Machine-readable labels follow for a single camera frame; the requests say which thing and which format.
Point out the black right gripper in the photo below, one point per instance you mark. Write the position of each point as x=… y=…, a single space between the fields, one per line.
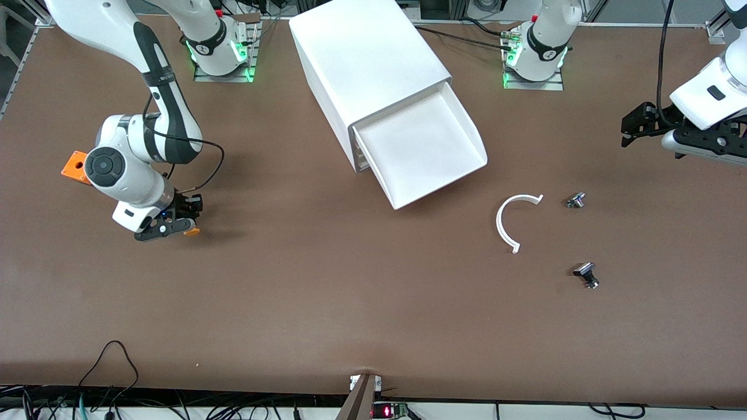
x=185 y=205

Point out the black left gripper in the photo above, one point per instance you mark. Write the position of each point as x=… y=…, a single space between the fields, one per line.
x=652 y=118

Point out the orange mushroom push button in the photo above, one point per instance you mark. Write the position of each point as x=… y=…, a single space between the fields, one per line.
x=191 y=232

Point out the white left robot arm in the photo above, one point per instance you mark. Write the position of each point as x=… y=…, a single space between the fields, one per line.
x=709 y=96

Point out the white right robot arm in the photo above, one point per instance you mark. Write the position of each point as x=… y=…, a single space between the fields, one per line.
x=128 y=169

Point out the small silver metal fitting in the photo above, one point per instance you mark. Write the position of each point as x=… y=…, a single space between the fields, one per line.
x=575 y=201

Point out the orange box with hole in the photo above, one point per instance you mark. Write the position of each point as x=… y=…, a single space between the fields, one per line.
x=73 y=166

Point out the device with red display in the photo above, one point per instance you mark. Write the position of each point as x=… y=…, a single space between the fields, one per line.
x=385 y=411

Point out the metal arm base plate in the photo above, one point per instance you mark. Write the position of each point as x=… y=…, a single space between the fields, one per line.
x=534 y=85
x=222 y=78

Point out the aluminium frame profile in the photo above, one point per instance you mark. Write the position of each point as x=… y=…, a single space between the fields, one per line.
x=716 y=29

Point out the black and silver switch part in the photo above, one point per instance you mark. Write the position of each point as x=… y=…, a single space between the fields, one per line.
x=585 y=271

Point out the brown camera mount post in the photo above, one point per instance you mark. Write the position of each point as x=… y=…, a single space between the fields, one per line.
x=359 y=402

